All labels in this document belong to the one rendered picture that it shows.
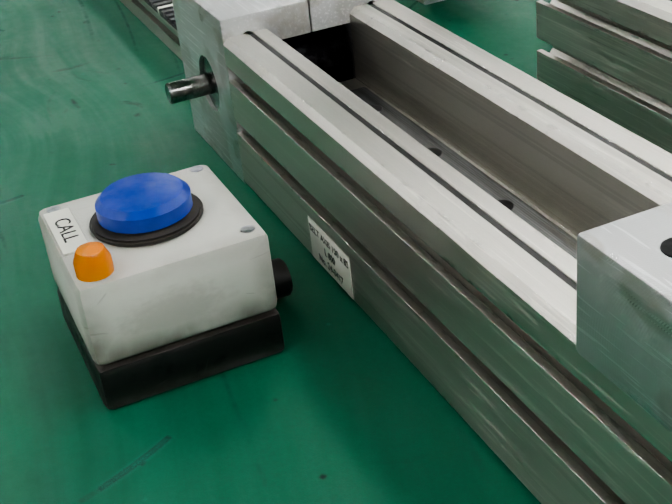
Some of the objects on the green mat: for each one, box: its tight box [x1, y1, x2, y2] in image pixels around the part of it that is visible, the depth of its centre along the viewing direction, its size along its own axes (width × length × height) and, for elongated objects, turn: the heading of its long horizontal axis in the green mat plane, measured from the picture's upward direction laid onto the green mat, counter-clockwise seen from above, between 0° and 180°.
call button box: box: [38, 165, 293, 409], centre depth 50 cm, size 8×10×6 cm
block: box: [165, 0, 380, 184], centre depth 65 cm, size 9×12×10 cm
